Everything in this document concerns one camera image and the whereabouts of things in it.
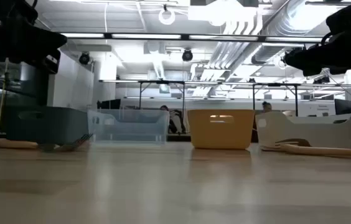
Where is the teal plastic bin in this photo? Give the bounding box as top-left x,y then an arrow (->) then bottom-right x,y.
6,106 -> 89,146

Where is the long ceiling light strip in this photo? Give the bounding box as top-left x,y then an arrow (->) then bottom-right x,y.
60,32 -> 324,44

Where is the silver fork with wooden handle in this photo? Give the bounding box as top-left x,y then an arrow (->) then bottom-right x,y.
0,138 -> 39,149
279,144 -> 351,157

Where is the black computer monitor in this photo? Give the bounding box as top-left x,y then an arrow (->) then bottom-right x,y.
334,98 -> 351,115
96,98 -> 122,110

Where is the yellow plastic bin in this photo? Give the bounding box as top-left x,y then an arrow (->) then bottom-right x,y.
187,108 -> 256,150

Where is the silver ventilation duct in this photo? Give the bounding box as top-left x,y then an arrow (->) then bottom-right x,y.
251,0 -> 329,65

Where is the black aluminium table frame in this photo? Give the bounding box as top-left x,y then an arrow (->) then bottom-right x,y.
0,132 -> 351,149

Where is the black metal frame rig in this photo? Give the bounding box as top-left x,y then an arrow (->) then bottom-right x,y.
251,82 -> 301,118
100,79 -> 220,110

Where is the white plastic bin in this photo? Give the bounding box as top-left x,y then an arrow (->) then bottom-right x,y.
255,111 -> 351,150

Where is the white hanging ring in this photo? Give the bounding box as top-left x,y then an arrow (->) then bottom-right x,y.
158,4 -> 176,26

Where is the black ceiling camera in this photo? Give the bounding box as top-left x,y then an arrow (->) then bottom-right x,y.
78,52 -> 91,65
181,48 -> 194,62
312,75 -> 331,85

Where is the clear plastic bin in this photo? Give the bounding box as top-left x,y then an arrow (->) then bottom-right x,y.
87,108 -> 171,146

